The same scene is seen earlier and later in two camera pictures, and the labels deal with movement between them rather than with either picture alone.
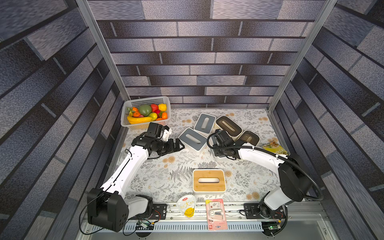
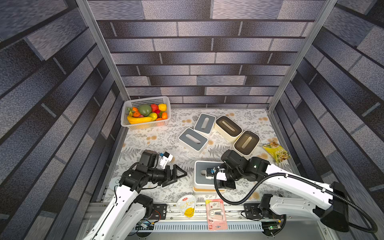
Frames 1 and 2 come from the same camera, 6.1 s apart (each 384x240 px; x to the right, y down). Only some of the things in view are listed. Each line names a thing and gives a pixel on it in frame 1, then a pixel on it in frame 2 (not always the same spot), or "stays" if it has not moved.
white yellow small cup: (186, 204) stays
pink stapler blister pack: (216, 214) stays
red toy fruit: (155, 108) stays
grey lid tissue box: (204, 124) stays
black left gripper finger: (177, 147) -> (168, 182)
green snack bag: (274, 146) stays
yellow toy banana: (132, 120) stays
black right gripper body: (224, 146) -> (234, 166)
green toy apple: (154, 115) stays
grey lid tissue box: (193, 140) stays
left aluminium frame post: (90, 21) stays
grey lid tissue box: (214, 142) -> (200, 170)
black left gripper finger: (177, 144) -> (174, 172)
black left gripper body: (165, 147) -> (157, 175)
